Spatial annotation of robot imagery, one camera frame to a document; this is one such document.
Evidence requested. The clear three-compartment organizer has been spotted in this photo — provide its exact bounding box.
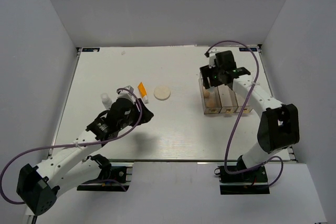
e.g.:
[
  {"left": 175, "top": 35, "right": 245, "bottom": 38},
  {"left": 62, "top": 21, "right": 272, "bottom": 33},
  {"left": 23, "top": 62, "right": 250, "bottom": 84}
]
[{"left": 198, "top": 76, "right": 245, "bottom": 114}]

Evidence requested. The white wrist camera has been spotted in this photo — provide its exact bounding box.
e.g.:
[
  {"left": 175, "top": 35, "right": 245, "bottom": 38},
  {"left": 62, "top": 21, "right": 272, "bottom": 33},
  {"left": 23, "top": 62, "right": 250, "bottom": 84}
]
[
  {"left": 117, "top": 86, "right": 134, "bottom": 100},
  {"left": 206, "top": 48, "right": 218, "bottom": 68}
]

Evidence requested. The round peach makeup sponge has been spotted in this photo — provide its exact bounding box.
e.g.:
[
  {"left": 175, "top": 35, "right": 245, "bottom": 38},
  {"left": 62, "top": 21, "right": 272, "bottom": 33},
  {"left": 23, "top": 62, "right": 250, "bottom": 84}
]
[{"left": 205, "top": 99, "right": 216, "bottom": 108}]

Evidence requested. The blue table corner sticker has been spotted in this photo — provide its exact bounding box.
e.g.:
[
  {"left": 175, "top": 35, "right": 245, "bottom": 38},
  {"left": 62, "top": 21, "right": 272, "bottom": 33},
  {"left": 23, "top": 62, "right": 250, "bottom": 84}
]
[{"left": 239, "top": 47, "right": 258, "bottom": 52}]

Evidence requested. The round beige powder puff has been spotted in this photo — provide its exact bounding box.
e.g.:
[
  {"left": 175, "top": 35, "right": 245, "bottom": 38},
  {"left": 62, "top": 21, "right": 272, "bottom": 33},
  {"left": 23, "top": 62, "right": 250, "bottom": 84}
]
[{"left": 153, "top": 85, "right": 171, "bottom": 101}]

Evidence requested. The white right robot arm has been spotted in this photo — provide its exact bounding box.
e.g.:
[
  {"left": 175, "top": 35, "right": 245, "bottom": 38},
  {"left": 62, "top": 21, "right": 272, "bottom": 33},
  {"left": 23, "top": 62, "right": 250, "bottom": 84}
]
[{"left": 200, "top": 50, "right": 300, "bottom": 182}]

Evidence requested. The white frosted cream jar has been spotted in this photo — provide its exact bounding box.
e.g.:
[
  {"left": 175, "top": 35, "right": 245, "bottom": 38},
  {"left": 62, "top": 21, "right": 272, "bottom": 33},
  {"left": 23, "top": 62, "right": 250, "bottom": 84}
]
[{"left": 100, "top": 93, "right": 112, "bottom": 110}]

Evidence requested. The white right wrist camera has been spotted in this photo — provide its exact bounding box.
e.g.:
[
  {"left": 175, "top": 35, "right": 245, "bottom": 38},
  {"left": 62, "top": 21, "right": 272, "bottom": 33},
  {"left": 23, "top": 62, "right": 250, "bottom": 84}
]
[{"left": 206, "top": 48, "right": 218, "bottom": 68}]

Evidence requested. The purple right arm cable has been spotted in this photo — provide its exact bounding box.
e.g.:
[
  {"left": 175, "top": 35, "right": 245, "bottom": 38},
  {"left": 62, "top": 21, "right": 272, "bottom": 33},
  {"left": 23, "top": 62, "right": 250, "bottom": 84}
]
[{"left": 204, "top": 40, "right": 284, "bottom": 188}]

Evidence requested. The left blue corner sticker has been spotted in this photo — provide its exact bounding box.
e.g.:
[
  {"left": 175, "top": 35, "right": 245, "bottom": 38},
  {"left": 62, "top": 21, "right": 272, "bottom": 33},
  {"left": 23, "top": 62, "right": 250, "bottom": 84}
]
[{"left": 81, "top": 48, "right": 100, "bottom": 52}]

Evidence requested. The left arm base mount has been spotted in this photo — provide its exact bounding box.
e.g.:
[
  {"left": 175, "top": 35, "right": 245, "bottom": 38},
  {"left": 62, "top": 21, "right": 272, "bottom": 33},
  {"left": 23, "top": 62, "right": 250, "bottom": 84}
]
[{"left": 77, "top": 162, "right": 133, "bottom": 192}]

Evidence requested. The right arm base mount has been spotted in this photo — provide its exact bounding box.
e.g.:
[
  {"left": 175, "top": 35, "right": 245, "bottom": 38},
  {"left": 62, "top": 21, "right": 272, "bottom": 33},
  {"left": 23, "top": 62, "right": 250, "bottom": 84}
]
[{"left": 214, "top": 166, "right": 270, "bottom": 195}]

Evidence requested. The gourd-shaped peach makeup sponge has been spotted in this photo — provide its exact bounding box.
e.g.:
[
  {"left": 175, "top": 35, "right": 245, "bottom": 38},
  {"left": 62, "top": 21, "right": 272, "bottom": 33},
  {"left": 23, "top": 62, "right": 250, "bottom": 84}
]
[{"left": 203, "top": 90, "right": 210, "bottom": 98}]

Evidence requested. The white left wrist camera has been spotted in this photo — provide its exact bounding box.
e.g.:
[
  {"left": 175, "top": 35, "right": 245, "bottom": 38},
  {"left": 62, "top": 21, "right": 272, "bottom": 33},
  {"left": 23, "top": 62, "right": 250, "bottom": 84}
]
[{"left": 117, "top": 86, "right": 134, "bottom": 100}]

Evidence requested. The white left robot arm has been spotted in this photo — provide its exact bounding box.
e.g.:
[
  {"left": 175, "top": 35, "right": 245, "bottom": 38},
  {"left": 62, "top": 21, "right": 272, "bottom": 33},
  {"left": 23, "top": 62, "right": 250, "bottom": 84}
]
[{"left": 16, "top": 97, "right": 154, "bottom": 216}]

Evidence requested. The orange sunscreen tube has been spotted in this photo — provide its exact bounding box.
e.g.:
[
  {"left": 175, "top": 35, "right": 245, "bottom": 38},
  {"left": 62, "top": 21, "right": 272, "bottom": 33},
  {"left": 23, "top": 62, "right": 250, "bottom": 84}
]
[{"left": 138, "top": 82, "right": 149, "bottom": 104}]

